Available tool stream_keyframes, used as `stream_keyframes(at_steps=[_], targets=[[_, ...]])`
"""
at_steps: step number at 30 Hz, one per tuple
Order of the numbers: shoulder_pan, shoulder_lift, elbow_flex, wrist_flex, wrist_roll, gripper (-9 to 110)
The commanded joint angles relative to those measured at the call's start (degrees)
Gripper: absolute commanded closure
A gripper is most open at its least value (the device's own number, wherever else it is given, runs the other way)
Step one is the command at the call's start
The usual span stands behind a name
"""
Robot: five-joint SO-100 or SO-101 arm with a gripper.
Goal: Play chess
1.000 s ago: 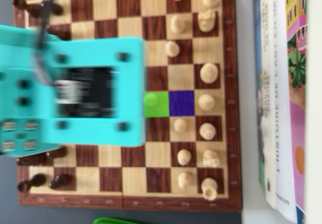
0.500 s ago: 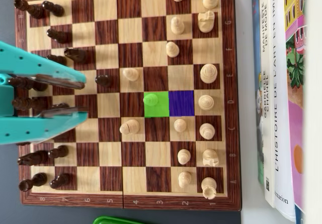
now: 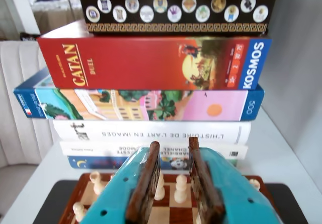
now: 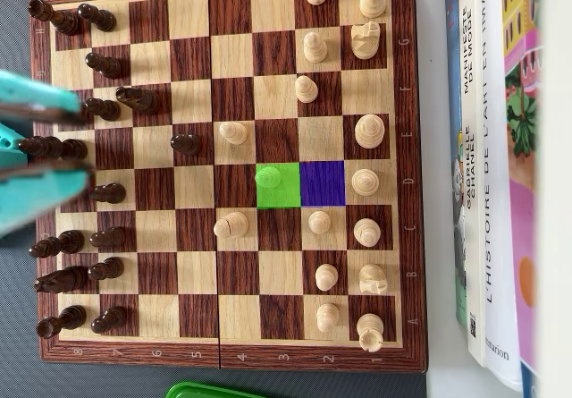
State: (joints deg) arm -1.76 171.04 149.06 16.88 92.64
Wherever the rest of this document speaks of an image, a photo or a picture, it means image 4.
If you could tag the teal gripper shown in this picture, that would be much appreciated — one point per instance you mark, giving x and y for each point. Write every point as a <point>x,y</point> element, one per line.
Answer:
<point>31,197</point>

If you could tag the dark wooden chess king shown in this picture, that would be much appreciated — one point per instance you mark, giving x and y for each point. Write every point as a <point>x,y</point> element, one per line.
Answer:
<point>53,147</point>

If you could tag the dark wooden chess pawn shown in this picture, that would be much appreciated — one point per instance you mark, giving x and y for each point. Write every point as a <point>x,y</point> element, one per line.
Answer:
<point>105,65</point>
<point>103,109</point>
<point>106,269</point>
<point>108,319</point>
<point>186,144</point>
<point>108,237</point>
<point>108,193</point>
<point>97,18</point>

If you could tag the dark wooden chess bishop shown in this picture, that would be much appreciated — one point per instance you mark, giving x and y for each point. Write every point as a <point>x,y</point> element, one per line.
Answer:
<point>58,243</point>

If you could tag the dark wooden chess knight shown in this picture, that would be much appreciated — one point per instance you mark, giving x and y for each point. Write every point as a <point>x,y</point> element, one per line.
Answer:
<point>61,279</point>
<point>138,99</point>

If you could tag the dark wooden chess rook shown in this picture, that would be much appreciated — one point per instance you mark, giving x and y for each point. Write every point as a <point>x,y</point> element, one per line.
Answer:
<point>61,322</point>
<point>51,14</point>

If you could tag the white wooden chess bishop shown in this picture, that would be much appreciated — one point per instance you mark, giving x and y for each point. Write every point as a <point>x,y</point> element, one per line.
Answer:
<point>230,226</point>
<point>366,232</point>

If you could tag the white wooden chess queen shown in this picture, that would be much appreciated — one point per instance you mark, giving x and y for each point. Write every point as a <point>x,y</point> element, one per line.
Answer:
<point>364,182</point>

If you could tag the white wooden chess king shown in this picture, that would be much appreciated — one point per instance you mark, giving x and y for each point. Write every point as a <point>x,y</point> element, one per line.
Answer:
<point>370,131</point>

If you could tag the white wooden chess knight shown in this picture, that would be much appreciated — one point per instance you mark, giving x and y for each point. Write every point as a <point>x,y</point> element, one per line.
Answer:
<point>365,40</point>
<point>373,279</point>

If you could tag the wooden folding chessboard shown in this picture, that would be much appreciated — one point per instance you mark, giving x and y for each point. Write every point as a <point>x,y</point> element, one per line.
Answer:
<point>196,313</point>

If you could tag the green plastic container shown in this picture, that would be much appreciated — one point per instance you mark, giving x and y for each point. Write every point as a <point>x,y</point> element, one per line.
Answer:
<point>214,391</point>

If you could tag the thin blue illustrated book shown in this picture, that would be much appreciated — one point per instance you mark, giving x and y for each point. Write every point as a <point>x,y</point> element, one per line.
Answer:
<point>451,58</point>

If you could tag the white Gabrielle Chanel book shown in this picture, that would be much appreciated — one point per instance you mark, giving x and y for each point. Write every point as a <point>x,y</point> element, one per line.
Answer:
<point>474,259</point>

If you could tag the white art history book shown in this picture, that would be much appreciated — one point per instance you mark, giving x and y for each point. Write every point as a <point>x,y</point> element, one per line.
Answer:
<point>498,259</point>

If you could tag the pink yellow illustrated book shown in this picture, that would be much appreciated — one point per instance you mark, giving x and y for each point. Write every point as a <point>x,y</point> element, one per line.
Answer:
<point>520,219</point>

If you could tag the dark blue book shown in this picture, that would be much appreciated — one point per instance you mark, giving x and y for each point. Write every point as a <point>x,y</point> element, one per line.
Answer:
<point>530,387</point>

